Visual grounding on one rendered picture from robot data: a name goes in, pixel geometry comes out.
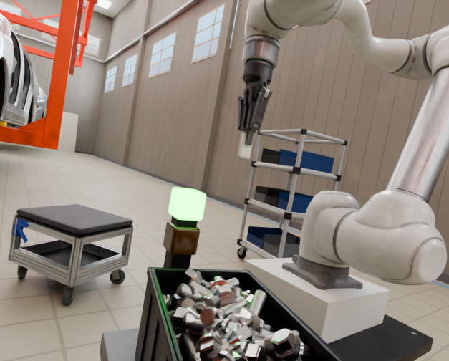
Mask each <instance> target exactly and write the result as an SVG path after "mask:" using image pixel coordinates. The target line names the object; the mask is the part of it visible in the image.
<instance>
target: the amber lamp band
mask: <svg viewBox="0 0 449 361"><path fill-rule="evenodd" d="M199 236H200V229H199V228H198V227H196V228H193V227H179V226H176V225H175V224H174V223H172V222H171V221H168V222H167V223H166V227H165V235H164V240H163V246H164V247H165V249H166V250H167V251H168V252H169V253H170V254H171V255H195V254H196V252H197V248H198V240H199Z"/></svg>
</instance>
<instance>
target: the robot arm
mask: <svg viewBox="0 0 449 361"><path fill-rule="evenodd" d="M333 19H338V20H340V21H343V23H344V26H345V29H346V33H347V37H348V40H349V45H350V47H351V49H352V51H353V52H354V53H355V54H356V55H357V56H358V57H360V58H362V59H363V60H365V61H367V62H369V63H371V64H373V65H375V66H376V67H379V68H380V69H382V70H383V71H385V72H388V73H390V74H393V75H394V76H397V77H402V78H405V79H410V80H425V79H428V78H431V77H433V82H432V84H431V86H430V89H429V90H428V93H427V95H426V97H425V100H424V102H423V105H422V107H421V108H420V111H419V113H418V116H417V118H416V120H415V123H414V125H413V127H412V130H411V132H410V134H409V136H408V139H407V141H406V143H405V146H404V148H403V150H402V152H401V155H400V157H399V160H398V162H397V164H396V166H395V169H394V171H393V173H392V176H391V178H390V180H389V183H388V184H387V187H386V189H385V191H381V192H379V193H376V194H374V195H373V196H371V198H370V199H369V200H368V202H366V204H364V205H363V207H361V209H360V206H359V203H358V202H357V200H356V199H355V198H354V197H352V196H351V195H350V194H349V193H345V192H339V191H320V192H319V193H318V194H316V195H315V197H313V199H312V201H311V202H310V204H309V206H308V208H307V210H306V213H305V217H304V222H303V226H302V230H301V238H300V247H299V255H293V256H292V261H293V262H294V263H283V264H282V269H285V270H287V271H290V272H291V273H292V274H295V275H297V276H298V277H300V278H302V279H303V280H305V281H307V282H309V283H310V284H312V285H313V286H314V287H316V288H317V289H322V290H326V289H343V288H357V289H362V287H363V283H362V282H360V281H358V280H356V279H354V278H352V277H350V276H349V266H351V267H352V268H354V269H356V270H357V271H360V272H362V273H364V274H366V275H369V276H371V277H374V278H376V279H379V280H382V281H386V282H389V283H393V284H401V285H422V284H427V283H429V282H431V281H434V280H435V279H437V278H438V277H439V276H440V275H441V273H442V272H443V269H444V268H445V265H446V261H447V250H446V245H445V242H444V240H443V237H442V236H441V234H440V232H439V231H438V230H437V229H435V215H434V213H433V211H432V209H431V207H430V206H429V205H428V203H429V200H430V198H431V195H432V194H433V191H434V189H435V186H436V183H437V182H438V179H439V177H440V174H441V171H442V169H443V166H444V165H445V162H446V159H447V157H448V154H449V25H447V26H446V27H444V28H442V29H440V30H437V31H436V32H433V33H430V34H426V35H424V36H421V37H417V38H414V39H412V40H405V39H382V38H377V37H374V36H373V35H372V30H371V26H370V20H369V16H368V13H367V8H366V6H365V5H364V2H363V1H362V0H250V1H249V4H248V9H247V13H246V23H245V34H246V40H245V43H244V50H243V58H242V63H243V65H244V67H243V75H242V80H243V81H244V82H245V83H246V86H245V89H244V94H243V96H242V97H241V96H239V97H238V130H240V131H241V139H240V143H239V148H238V156H237V158H241V159H245V160H250V155H251V147H252V142H253V138H254V133H255V132H256V131H257V130H260V128H261V124H262V121H263V118H264V113H265V111H266V106H267V104H268V101H269V98H270V96H271V94H272V91H271V90H268V89H267V85H269V84H270V83H271V78H272V74H273V69H275V68H276V66H277V61H278V56H279V50H280V44H281V40H282V39H284V38H285V37H286V35H287V34H288V33H289V32H290V31H291V29H292V28H294V27H295V26H297V25H298V26H299V27H305V26H315V25H319V26H323V25H325V24H328V23H329V22H330V21H331V20H333Z"/></svg>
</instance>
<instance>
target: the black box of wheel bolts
mask: <svg viewBox="0 0 449 361"><path fill-rule="evenodd" d="M147 276H148V280H147V285H146V290H145V298H144V303H143V311H142V316H141V320H140V328H139V333H138V338H137V346H136V351H135V361H345V360H344V359H343V358H342V357H341V356H340V355H338V354H337V353H336V352H335V351H334V350H333V349H332V348H331V347H330V346H329V345H328V344H327V343H326V342H325V341H324V340H323V339H322V338H321V337H320V336H319V335H318V334H317V333H316V332H314V331H313V330H312V329H311V328H310V327H309V326H308V325H307V324H306V323H305V322H304V321H302V320H301V319H300V318H299V317H298V316H297V315H296V314H295V313H294V312H293V311H292V310H290V308H288V307H287V306H286V305H285V303H283V302H282V301H281V300H280V299H279V298H278V297H277V296H276V295H275V294H274V293H273V292H272V291H271V290H270V289H269V288H268V287H266V286H265V285H264V284H263V283H262V282H261V281H260V280H259V279H258V278H257V277H256V276H254V275H253V274H252V273H251V272H250V271H245V270H225V269H192V268H188V269H186V268H166V267H148V270H147Z"/></svg>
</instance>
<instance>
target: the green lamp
mask: <svg viewBox="0 0 449 361"><path fill-rule="evenodd" d="M205 202H206V194H204V193H202V192H200V191H197V190H195V189H189V188H178V187H174V188H173V189H172V193H171V198H170V205H169V213H170V214H171V215H172V216H174V217H175V218H176V219H180V220H192V221H201V220H202V218H203V211H204V207H205Z"/></svg>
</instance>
